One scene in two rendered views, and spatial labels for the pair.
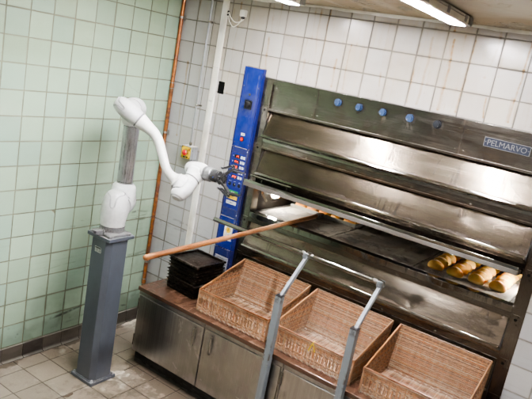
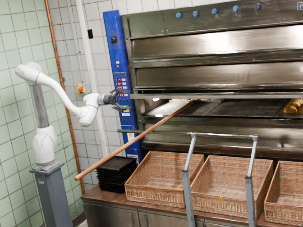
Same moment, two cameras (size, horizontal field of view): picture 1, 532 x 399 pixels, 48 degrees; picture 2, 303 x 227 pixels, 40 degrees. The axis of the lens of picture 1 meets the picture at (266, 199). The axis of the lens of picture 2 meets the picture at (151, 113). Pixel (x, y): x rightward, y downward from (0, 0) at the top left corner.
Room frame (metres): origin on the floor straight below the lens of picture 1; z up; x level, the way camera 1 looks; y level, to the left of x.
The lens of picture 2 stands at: (0.31, 0.01, 2.17)
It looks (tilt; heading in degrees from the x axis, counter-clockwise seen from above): 15 degrees down; 0
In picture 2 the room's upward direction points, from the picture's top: 8 degrees counter-clockwise
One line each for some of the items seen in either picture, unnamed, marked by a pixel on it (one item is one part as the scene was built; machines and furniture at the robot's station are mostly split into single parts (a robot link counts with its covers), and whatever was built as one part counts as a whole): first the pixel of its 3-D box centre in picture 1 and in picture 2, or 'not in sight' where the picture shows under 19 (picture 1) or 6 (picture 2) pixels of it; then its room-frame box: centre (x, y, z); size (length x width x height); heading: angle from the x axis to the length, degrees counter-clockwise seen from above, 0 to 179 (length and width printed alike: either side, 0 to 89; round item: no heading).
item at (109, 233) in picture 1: (109, 229); (44, 164); (3.55, 0.92, 1.03); 0.22 x 0.18 x 0.06; 148
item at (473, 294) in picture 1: (366, 254); (236, 119); (3.59, -0.68, 1.16); 1.80 x 0.06 x 0.04; 57
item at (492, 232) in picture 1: (378, 196); (231, 74); (3.57, -0.66, 1.54); 1.79 x 0.11 x 0.19; 57
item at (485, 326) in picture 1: (359, 276); (236, 136); (3.57, -0.66, 1.02); 1.79 x 0.11 x 0.19; 57
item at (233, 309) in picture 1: (253, 297); (165, 177); (3.65, -0.04, 0.72); 0.56 x 0.49 x 0.28; 58
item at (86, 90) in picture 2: (188, 152); (83, 88); (4.34, 0.62, 1.46); 0.10 x 0.07 x 0.10; 57
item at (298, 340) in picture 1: (332, 332); (231, 184); (3.33, -0.54, 0.72); 0.56 x 0.49 x 0.28; 57
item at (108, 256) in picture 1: (101, 305); (58, 220); (3.56, 0.91, 0.50); 0.21 x 0.21 x 1.00; 58
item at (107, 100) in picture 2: (219, 177); (111, 99); (3.52, 0.30, 1.49); 0.09 x 0.07 x 0.08; 57
